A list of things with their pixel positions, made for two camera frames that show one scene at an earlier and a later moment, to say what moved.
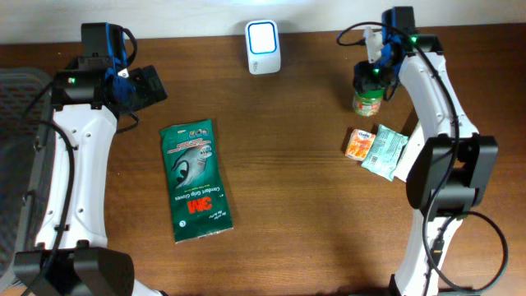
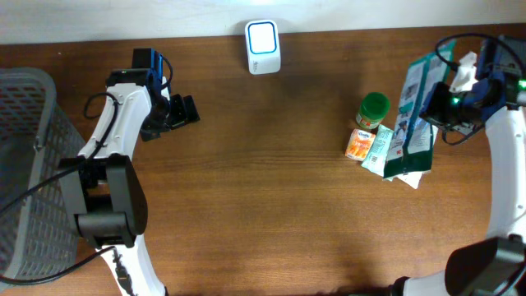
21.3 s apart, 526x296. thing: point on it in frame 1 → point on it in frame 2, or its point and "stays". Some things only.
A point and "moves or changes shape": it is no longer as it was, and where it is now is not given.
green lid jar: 367,104 moves or changes shape
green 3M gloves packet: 199,204 → 412,147
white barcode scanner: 263,46 stays
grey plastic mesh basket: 26,100 stays
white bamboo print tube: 415,142 moves or changes shape
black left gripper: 149,84 → 182,113
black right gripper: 368,75 → 432,111
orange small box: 359,144 stays
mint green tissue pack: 384,152 stays
